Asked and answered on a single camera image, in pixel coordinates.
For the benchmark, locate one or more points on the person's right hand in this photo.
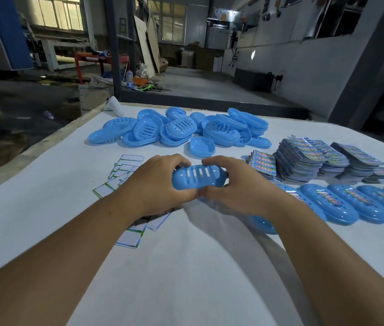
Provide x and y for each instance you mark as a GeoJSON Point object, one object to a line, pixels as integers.
{"type": "Point", "coordinates": [246, 193]}

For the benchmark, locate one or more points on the person's left hand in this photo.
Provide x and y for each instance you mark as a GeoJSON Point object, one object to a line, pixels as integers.
{"type": "Point", "coordinates": [151, 186]}

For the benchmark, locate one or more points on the person's left thumb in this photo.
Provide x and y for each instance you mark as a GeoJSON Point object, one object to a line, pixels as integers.
{"type": "Point", "coordinates": [183, 196]}

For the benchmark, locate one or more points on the person's right thumb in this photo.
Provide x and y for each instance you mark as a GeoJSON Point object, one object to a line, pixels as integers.
{"type": "Point", "coordinates": [207, 193]}

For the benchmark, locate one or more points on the blue slotted soap dish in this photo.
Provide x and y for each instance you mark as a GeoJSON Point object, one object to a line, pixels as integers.
{"type": "Point", "coordinates": [198, 178]}

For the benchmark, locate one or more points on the person's left forearm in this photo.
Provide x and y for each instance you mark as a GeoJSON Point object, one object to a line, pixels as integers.
{"type": "Point", "coordinates": [59, 261]}

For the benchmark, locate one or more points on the person's right forearm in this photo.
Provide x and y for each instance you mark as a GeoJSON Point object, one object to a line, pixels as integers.
{"type": "Point", "coordinates": [331, 268]}

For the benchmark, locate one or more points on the spread of white bordered cards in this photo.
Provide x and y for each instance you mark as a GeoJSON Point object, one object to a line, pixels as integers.
{"type": "Point", "coordinates": [120, 173]}

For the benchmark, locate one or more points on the pile of blue soap dishes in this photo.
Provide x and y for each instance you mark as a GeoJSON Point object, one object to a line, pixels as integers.
{"type": "Point", "coordinates": [178, 128]}

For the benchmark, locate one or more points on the stacks of colourful printed cards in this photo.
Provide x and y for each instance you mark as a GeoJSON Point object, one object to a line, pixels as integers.
{"type": "Point", "coordinates": [304, 156]}

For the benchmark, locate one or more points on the white plastic bag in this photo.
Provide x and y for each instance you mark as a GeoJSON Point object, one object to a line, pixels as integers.
{"type": "Point", "coordinates": [114, 105]}

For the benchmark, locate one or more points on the clear plastic bottle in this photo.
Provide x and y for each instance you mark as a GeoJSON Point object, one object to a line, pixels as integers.
{"type": "Point", "coordinates": [48, 115]}
{"type": "Point", "coordinates": [129, 78]}

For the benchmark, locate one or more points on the cardboard box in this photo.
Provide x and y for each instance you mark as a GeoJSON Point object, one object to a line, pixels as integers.
{"type": "Point", "coordinates": [91, 97]}

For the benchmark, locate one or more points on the row of labelled soap boxes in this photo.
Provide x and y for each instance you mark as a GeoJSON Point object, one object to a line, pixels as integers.
{"type": "Point", "coordinates": [344, 203]}

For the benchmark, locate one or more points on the leaning wooden boards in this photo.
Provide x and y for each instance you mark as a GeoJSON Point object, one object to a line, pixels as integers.
{"type": "Point", "coordinates": [148, 44]}

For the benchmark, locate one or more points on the red metal table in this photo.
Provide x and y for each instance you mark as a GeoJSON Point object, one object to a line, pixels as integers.
{"type": "Point", "coordinates": [100, 59]}

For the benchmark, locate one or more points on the dark metal column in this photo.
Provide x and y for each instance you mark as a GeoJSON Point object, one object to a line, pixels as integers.
{"type": "Point", "coordinates": [114, 47]}

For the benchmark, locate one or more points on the window with grid panes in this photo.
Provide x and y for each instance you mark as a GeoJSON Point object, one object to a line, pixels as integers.
{"type": "Point", "coordinates": [56, 12]}
{"type": "Point", "coordinates": [173, 23]}

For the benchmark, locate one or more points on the white workbench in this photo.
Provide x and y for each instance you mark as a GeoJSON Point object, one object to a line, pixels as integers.
{"type": "Point", "coordinates": [61, 47]}

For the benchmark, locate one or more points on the blue cabinet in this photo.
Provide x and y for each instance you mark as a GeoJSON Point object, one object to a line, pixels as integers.
{"type": "Point", "coordinates": [10, 30]}

